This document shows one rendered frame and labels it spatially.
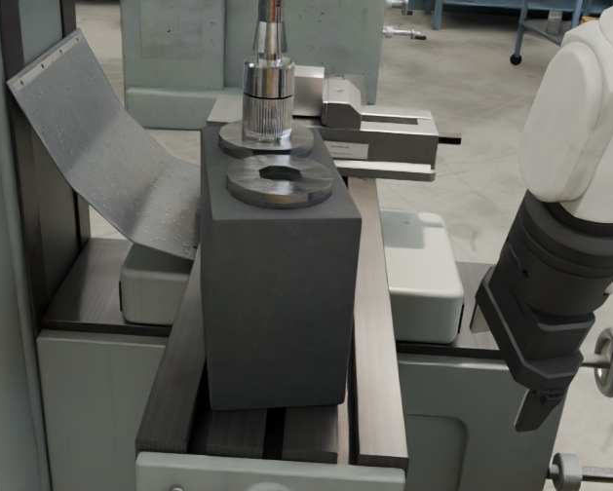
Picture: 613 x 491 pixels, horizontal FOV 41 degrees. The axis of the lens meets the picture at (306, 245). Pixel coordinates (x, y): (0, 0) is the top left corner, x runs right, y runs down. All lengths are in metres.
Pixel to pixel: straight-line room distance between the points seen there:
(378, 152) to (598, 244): 0.68
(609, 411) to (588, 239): 1.87
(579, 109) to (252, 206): 0.27
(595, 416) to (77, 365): 1.56
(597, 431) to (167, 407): 1.76
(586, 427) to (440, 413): 1.13
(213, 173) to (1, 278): 0.53
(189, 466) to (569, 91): 0.41
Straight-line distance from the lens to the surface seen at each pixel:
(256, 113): 0.75
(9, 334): 1.22
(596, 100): 0.51
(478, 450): 1.32
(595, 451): 2.29
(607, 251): 0.60
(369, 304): 0.89
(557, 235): 0.59
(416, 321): 1.18
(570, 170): 0.54
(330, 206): 0.66
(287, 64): 0.74
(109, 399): 1.29
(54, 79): 1.21
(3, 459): 1.34
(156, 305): 1.19
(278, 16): 0.74
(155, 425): 0.72
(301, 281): 0.66
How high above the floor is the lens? 1.38
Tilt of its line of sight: 27 degrees down
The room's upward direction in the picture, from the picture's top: 4 degrees clockwise
